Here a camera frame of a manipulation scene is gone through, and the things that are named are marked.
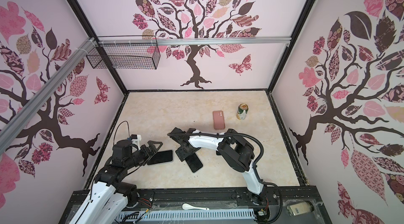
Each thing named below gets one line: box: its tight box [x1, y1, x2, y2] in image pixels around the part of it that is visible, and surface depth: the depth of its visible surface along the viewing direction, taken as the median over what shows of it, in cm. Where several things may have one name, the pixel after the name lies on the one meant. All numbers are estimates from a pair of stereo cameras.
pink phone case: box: [212, 110, 226, 130], surface depth 106 cm
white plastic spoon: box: [182, 202, 210, 211], surface depth 72 cm
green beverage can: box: [236, 103, 249, 121], surface depth 99 cm
